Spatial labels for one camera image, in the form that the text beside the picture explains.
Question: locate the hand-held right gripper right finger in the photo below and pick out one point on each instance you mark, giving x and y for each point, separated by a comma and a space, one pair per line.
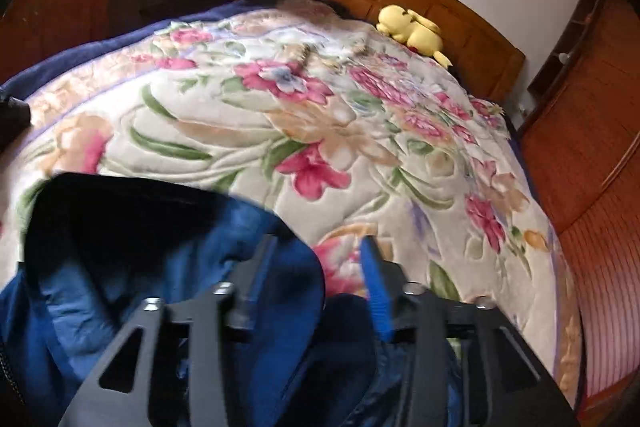
375, 277

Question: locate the blue button jacket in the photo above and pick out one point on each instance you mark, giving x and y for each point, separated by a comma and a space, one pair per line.
150, 257

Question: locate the brown furry pillow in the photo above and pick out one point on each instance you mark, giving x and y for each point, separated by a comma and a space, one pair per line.
320, 9

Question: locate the wooden desk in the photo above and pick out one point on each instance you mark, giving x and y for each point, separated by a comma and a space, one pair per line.
100, 2

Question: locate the wooden louvered wardrobe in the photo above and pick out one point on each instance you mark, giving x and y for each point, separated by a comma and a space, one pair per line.
590, 132

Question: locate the yellow plush toy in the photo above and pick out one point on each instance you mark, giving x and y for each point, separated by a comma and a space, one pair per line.
410, 29

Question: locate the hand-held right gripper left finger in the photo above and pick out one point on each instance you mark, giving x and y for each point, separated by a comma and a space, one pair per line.
260, 267

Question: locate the floral bed blanket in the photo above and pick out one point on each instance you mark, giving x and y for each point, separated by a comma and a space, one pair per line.
250, 117

